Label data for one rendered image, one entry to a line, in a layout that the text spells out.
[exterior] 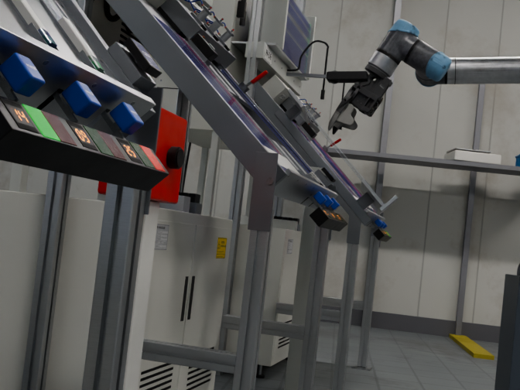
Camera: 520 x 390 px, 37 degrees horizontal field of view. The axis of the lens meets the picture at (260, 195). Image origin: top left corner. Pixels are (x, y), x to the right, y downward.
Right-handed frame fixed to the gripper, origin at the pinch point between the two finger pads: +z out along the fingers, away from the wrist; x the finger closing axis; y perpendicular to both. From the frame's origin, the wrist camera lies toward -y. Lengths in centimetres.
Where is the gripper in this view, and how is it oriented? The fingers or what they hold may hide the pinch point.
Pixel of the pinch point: (331, 127)
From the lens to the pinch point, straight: 222.1
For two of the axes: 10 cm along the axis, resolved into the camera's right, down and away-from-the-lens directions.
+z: -5.6, 8.3, 0.8
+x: 2.5, 0.8, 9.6
